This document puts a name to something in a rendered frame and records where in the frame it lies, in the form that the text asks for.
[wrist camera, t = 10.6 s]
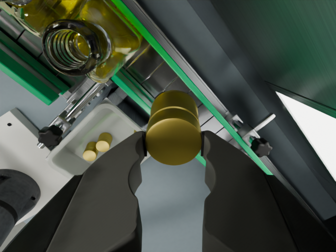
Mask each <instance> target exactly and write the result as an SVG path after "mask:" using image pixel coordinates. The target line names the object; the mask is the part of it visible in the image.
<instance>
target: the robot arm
mask: <svg viewBox="0 0 336 252"><path fill-rule="evenodd" d="M145 134H146V131H137V132H135V133H133V134H132V135H130V136H129V137H127V138H126V139H124V140H123V141H121V142H120V143H118V144H117V145H115V146H114V147H112V148H111V149H109V150H108V151H107V152H105V153H104V154H103V155H101V156H100V157H99V158H98V159H97V160H96V161H95V162H93V163H92V164H91V165H90V166H89V167H88V168H87V169H86V170H85V172H84V173H83V174H80V175H74V176H73V177H72V178H71V179H70V180H69V181H68V182H67V183H66V184H65V185H64V186H63V187H62V188H61V189H60V190H59V191H58V192H57V194H56V195H55V196H54V197H53V198H52V199H51V200H50V201H49V202H48V203H47V204H46V205H45V206H44V207H43V208H42V209H41V210H40V211H39V212H38V213H37V214H36V215H35V216H34V217H33V218H32V219H31V220H30V221H29V222H28V223H27V224H26V225H25V226H24V227H23V228H22V229H21V230H20V231H19V232H18V234H17V235H16V236H15V237H14V238H13V239H12V240H11V241H10V242H9V244H8V245H7V246H6V247H5V248H4V250H3V251H2V252H142V232H143V228H142V221H141V214H140V208H139V201H138V198H137V197H136V196H135V193H136V191H137V189H138V187H139V186H140V184H141V183H142V173H141V165H140V164H141V162H142V160H143V159H144V158H145V157H147V149H146V144H145ZM201 134H202V136H201V139H202V145H201V154H200V156H201V157H203V158H204V159H205V161H206V165H205V179H204V181H205V184H206V185H207V186H208V188H209V190H210V192H211V193H210V194H209V195H208V196H207V197H206V199H205V201H204V211H203V224H202V252H336V239H335V238H334V236H333V235H332V234H331V233H330V232H329V231H328V230H327V229H326V228H325V227H324V226H323V225H322V224H321V223H320V222H319V221H318V220H317V219H316V218H315V217H314V216H313V215H312V214H311V213H310V212H309V211H308V209H307V208H306V207H305V206H304V205H303V204H302V203H301V202H300V201H299V200H298V199H297V198H296V197H295V196H294V195H293V194H292V193H291V192H290V191H289V190H288V189H287V188H286V187H285V186H284V185H283V184H282V183H281V182H280V181H279V180H278V179H277V177H276V176H275V175H269V174H266V173H265V172H264V171H263V170H262V168H261V167H260V166H259V165H258V164H257V163H256V162H254V161H253V160H252V159H251V158H250V157H249V156H247V155H246V154H245V153H243V152H242V151H241V150H239V149H238V148H236V147H235V146H233V145H232V144H230V143H229V142H227V141H226V140H224V139H223V138H221V137H220V136H218V135H217V134H215V133H214V132H212V131H210V130H205V131H201ZM40 197H41V190H40V187H39V185H38V184H37V183H36V181H35V180H34V179H33V178H31V177H30V176H29V175H27V174H25V173H23V172H20V171H17V170H13V169H0V247H1V246H2V244H3V243H4V241H5V240H6V238H7V237H8V235H9V234H10V232H11V230H12V229H13V227H14V226H15V224H16V223H17V222H18V221H19V220H20V219H21V218H23V217H24V216H25V215H26V214H27V213H29V212H30V211H31V210H32V209H33V208H34V207H35V206H36V204H37V203H38V201H39V199H40Z"/></svg>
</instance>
